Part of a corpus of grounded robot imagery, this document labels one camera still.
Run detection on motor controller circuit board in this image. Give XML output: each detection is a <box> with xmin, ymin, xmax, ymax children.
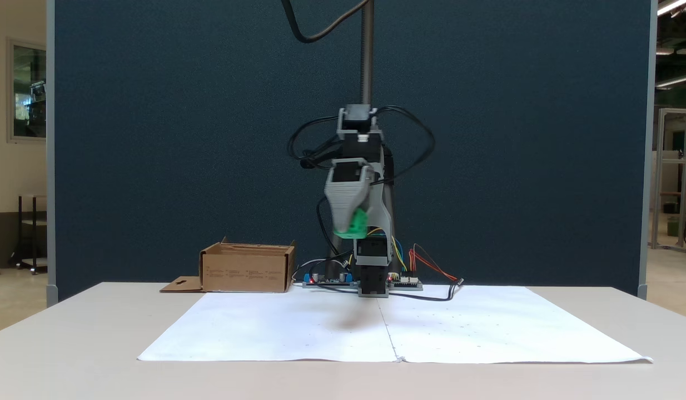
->
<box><xmin>387</xmin><ymin>273</ymin><xmax>424</xmax><ymax>291</ymax></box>

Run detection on black shelf cart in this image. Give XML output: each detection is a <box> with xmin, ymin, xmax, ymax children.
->
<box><xmin>9</xmin><ymin>194</ymin><xmax>48</xmax><ymax>276</ymax></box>

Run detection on dark blue partition panel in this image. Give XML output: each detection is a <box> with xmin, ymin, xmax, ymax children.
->
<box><xmin>46</xmin><ymin>0</ymin><xmax>658</xmax><ymax>307</ymax></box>

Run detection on blue power circuit board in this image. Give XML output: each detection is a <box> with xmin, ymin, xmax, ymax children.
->
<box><xmin>302</xmin><ymin>271</ymin><xmax>356</xmax><ymax>289</ymax></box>

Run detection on framed wall window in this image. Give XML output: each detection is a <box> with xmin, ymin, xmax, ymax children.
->
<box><xmin>6</xmin><ymin>37</ymin><xmax>47</xmax><ymax>144</ymax></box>

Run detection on brown cardboard box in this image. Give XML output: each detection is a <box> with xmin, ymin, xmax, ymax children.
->
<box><xmin>160</xmin><ymin>237</ymin><xmax>296</xmax><ymax>294</ymax></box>

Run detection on white paper sheet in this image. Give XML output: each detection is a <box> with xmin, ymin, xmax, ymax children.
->
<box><xmin>137</xmin><ymin>285</ymin><xmax>654</xmax><ymax>365</ymax></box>

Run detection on thin yellow wire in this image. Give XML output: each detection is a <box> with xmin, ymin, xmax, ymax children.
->
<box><xmin>371</xmin><ymin>227</ymin><xmax>409</xmax><ymax>273</ymax></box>

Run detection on aluminium frame structure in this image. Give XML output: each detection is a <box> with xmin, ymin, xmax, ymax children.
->
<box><xmin>649</xmin><ymin>108</ymin><xmax>686</xmax><ymax>252</ymax></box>

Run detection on grey ridged tapered gripper finger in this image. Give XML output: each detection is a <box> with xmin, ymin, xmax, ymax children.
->
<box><xmin>324</xmin><ymin>164</ymin><xmax>372</xmax><ymax>238</ymax></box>

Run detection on green dice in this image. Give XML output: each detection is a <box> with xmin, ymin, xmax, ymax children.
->
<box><xmin>333</xmin><ymin>208</ymin><xmax>369</xmax><ymax>240</ymax></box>

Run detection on thin black motor wire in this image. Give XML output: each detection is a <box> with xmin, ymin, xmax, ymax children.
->
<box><xmin>315</xmin><ymin>196</ymin><xmax>346</xmax><ymax>259</ymax></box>
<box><xmin>375</xmin><ymin>105</ymin><xmax>436</xmax><ymax>185</ymax></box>
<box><xmin>287</xmin><ymin>114</ymin><xmax>345</xmax><ymax>168</ymax></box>

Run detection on black camera stand pole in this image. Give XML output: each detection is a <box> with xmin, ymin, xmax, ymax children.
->
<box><xmin>300</xmin><ymin>0</ymin><xmax>397</xmax><ymax>276</ymax></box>

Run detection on thick black camera cable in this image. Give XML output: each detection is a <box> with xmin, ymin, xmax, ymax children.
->
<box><xmin>280</xmin><ymin>0</ymin><xmax>373</xmax><ymax>44</ymax></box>

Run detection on orange red wire bundle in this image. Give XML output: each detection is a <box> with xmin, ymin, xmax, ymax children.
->
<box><xmin>408</xmin><ymin>244</ymin><xmax>459</xmax><ymax>282</ymax></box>

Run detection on black power cable red connector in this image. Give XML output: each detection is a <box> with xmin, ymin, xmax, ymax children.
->
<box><xmin>376</xmin><ymin>277</ymin><xmax>465</xmax><ymax>302</ymax></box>

